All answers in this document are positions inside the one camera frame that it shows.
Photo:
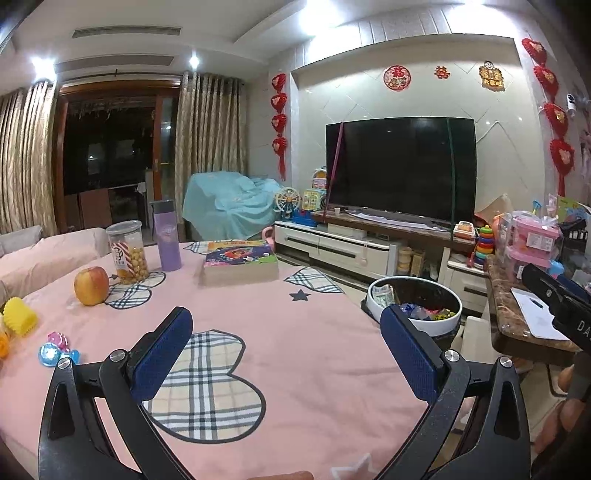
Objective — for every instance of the white security camera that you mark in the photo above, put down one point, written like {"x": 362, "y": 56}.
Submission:
{"x": 572, "y": 102}

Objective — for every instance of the yellow foam fruit net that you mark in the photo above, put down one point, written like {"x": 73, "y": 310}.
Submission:
{"x": 19, "y": 318}

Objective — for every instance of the clear snack jar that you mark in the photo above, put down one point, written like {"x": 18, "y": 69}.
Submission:
{"x": 127, "y": 254}

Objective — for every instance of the pink dome toy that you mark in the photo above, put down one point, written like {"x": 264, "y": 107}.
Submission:
{"x": 319, "y": 175}

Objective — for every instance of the small red paper decoration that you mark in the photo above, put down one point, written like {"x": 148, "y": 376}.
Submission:
{"x": 442, "y": 72}

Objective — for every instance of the white paper sheet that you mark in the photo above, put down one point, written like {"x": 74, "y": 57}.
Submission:
{"x": 538, "y": 318}

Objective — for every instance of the yellow stacked containers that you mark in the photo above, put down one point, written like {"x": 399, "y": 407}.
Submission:
{"x": 405, "y": 261}

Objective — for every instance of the gold figure wall decoration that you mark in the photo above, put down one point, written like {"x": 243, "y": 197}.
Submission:
{"x": 490, "y": 74}

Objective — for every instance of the teal covered armchair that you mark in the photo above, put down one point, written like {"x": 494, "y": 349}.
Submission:
{"x": 231, "y": 203}

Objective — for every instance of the white TV cabinet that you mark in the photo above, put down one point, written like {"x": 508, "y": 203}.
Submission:
{"x": 332, "y": 244}

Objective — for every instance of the ceiling air vent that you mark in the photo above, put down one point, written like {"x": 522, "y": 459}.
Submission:
{"x": 127, "y": 32}

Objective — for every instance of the pink printed blanket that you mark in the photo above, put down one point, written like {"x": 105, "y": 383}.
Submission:
{"x": 300, "y": 346}

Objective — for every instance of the yellow green activity toy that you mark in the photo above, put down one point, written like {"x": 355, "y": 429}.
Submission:
{"x": 313, "y": 198}

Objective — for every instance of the round red paper decoration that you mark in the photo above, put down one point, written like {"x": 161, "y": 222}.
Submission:
{"x": 397, "y": 77}

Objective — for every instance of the small orange toy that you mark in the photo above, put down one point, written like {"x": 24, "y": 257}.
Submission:
{"x": 2, "y": 344}

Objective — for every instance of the pink kettlebell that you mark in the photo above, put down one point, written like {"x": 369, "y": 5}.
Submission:
{"x": 268, "y": 234}

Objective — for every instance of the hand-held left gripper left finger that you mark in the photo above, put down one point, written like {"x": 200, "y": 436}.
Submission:
{"x": 161, "y": 355}

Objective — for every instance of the toy cash register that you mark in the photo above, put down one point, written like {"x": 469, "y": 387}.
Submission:
{"x": 464, "y": 229}

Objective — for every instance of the black pen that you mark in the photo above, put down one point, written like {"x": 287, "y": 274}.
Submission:
{"x": 535, "y": 302}

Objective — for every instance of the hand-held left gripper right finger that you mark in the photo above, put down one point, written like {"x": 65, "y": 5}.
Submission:
{"x": 411, "y": 360}

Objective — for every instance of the red apple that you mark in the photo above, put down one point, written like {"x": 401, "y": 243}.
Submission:
{"x": 91, "y": 286}

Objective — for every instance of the ceiling spotlight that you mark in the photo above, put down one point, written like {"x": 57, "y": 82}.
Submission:
{"x": 44, "y": 67}
{"x": 194, "y": 60}

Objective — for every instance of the colourful picture book box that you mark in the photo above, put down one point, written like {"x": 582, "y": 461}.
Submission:
{"x": 240, "y": 265}

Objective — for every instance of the blue pink plastic toy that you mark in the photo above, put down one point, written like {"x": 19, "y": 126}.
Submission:
{"x": 57, "y": 350}

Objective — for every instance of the ferris wheel toy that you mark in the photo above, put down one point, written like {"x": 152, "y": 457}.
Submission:
{"x": 287, "y": 201}

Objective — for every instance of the glass sliding door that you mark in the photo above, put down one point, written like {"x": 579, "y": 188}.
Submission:
{"x": 115, "y": 143}

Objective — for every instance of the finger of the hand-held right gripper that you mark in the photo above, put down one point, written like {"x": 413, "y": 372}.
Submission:
{"x": 554, "y": 300}

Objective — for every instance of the brown marble side table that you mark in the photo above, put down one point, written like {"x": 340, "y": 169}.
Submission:
{"x": 508, "y": 314}

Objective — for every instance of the person's right hand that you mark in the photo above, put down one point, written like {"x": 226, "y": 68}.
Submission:
{"x": 563, "y": 434}

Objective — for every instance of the pink toy storage box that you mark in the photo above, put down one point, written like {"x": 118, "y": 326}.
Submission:
{"x": 531, "y": 244}

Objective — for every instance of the white round trash bin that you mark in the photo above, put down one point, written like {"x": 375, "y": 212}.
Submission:
{"x": 450, "y": 324}

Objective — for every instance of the pink covered sofa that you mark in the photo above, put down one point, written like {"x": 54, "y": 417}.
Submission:
{"x": 46, "y": 254}

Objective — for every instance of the black television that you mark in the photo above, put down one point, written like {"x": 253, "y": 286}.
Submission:
{"x": 399, "y": 166}

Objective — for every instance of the purple water bottle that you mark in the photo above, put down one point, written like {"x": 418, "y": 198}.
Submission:
{"x": 167, "y": 240}

